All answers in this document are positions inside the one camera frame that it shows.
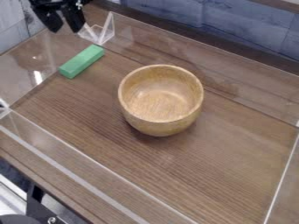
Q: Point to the clear acrylic enclosure wall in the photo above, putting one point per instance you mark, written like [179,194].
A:
[106,198]

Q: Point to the black table frame leg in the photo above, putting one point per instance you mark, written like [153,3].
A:
[46,209]

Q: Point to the green rectangular stick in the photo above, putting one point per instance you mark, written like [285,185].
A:
[82,61]

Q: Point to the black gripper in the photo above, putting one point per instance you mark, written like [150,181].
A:
[46,8]

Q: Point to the wooden bowl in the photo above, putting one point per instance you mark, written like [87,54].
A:
[161,98]

